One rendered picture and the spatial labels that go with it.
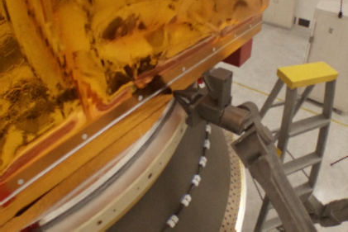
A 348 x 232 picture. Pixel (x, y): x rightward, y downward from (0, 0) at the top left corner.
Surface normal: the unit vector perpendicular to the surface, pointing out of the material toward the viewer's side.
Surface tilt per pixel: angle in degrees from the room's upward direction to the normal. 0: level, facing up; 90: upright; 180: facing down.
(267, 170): 63
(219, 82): 90
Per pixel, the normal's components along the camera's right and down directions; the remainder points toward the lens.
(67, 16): 0.23, 0.65
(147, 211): 0.71, -0.11
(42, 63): 0.95, 0.05
